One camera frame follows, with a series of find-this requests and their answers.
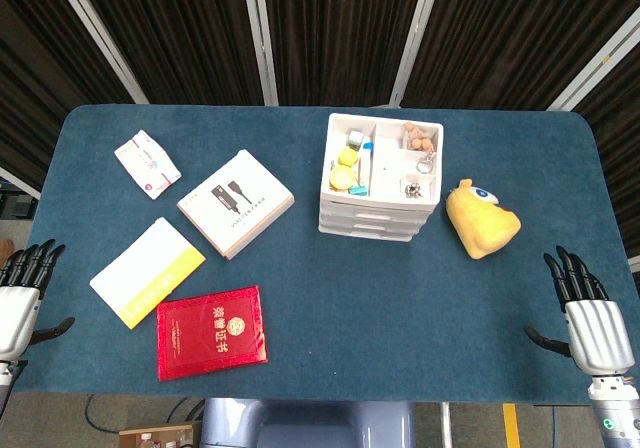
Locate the blue table cloth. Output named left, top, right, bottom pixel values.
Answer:
left=14, top=104, right=632, bottom=404

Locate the clear plastic drawer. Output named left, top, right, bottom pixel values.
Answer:
left=319, top=216, right=426, bottom=231
left=318, top=224, right=419, bottom=243
left=320, top=205, right=432, bottom=221

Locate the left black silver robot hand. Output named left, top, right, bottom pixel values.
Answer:
left=0, top=239, right=76, bottom=363

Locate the yellow plush toy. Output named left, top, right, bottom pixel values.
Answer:
left=445, top=178, right=522, bottom=260

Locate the red honor certificate booklet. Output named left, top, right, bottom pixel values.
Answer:
left=156, top=284, right=270, bottom=382

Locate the cardboard box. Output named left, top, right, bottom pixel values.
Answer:
left=118, top=421, right=202, bottom=448

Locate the black floor cable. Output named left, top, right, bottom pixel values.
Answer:
left=83, top=393, right=122, bottom=435
left=163, top=397, right=206, bottom=423

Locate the white and blue tube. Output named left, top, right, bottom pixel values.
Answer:
left=356, top=140, right=376, bottom=197

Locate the white box with cable print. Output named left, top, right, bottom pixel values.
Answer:
left=176, top=148, right=296, bottom=261

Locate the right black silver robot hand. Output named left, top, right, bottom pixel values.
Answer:
left=523, top=245, right=637, bottom=377

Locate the large yellow round item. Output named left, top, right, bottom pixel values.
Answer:
left=328, top=165, right=357, bottom=191

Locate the white frame post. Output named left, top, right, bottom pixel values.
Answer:
left=47, top=0, right=150, bottom=105
left=388, top=0, right=445, bottom=108
left=546, top=2, right=640, bottom=113
left=239, top=0, right=280, bottom=107
left=0, top=166, right=41, bottom=200

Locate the brown plush bear keychain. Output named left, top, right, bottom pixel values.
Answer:
left=402, top=121, right=438, bottom=153

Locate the white pink tissue pack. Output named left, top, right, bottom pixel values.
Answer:
left=113, top=129, right=182, bottom=200

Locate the white table leg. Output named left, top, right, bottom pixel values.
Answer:
left=439, top=401, right=454, bottom=448

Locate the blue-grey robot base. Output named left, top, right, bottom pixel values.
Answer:
left=199, top=398, right=416, bottom=448

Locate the white and yellow box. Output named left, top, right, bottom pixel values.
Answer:
left=89, top=216, right=207, bottom=330

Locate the white drawer organizer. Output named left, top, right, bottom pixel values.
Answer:
left=318, top=112, right=445, bottom=243

